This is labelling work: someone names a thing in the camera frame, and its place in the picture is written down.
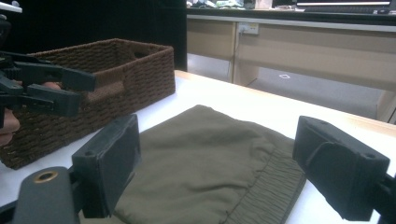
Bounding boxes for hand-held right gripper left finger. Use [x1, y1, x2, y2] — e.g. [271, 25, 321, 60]
[71, 113, 143, 219]

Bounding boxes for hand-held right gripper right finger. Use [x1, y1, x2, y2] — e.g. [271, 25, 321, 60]
[291, 115, 391, 222]

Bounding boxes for brown woven basket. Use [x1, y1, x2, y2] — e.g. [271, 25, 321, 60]
[0, 37, 177, 171]

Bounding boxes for olive green pants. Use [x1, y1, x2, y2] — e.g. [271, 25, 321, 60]
[78, 105, 308, 224]

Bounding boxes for black curtain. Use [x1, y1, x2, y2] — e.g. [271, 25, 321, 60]
[0, 0, 188, 72]

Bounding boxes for black keyboard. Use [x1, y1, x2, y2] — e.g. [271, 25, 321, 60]
[303, 6, 376, 15]

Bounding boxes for clutter on desk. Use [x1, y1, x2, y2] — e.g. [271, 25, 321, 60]
[186, 0, 248, 10]

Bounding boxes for white wall socket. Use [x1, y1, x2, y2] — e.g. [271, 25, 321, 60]
[237, 21, 261, 35]

